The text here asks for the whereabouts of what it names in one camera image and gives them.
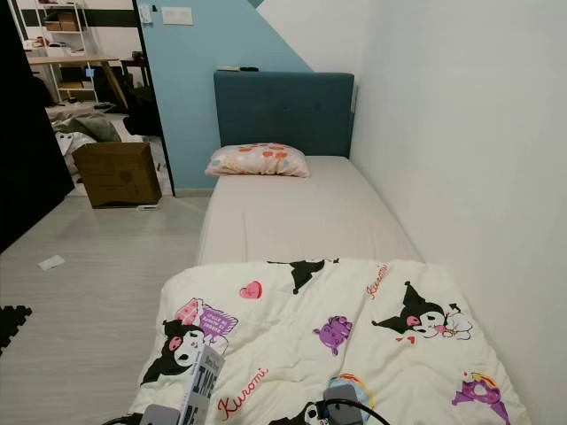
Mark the black door frame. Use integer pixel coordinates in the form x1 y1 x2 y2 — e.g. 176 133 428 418
134 0 177 198

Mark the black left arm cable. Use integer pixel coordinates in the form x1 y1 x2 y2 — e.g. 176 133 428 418
101 413 144 425

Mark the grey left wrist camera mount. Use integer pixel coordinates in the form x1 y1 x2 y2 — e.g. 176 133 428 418
141 404 179 425

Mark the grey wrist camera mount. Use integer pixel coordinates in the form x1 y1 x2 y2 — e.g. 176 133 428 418
322 382 365 425
141 404 179 425

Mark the white double switch panel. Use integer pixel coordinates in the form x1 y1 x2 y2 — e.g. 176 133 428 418
161 7 194 27

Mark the olive green fabric bag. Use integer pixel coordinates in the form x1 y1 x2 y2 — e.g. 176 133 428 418
57 114 121 143

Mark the teal upholstered headboard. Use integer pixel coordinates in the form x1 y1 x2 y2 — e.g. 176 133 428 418
214 72 355 161

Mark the light wooden table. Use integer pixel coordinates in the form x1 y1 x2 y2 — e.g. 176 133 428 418
27 55 130 111

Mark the white shelf rack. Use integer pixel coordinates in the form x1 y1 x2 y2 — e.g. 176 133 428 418
20 0 95 91

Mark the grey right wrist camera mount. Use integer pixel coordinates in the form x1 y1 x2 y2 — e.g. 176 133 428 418
322 382 365 425

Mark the cream bed mattress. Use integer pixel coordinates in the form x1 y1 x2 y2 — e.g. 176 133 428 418
195 156 425 267

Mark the brown cardboard box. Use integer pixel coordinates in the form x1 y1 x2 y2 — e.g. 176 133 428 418
73 142 163 210

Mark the pink orange-spotted pillow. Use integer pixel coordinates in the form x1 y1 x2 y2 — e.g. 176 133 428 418
205 143 311 180

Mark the tall black cabinet side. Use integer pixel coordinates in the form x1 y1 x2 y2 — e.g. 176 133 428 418
0 0 74 254

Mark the white blue patterned booklet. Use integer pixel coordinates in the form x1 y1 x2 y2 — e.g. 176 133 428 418
179 344 226 425

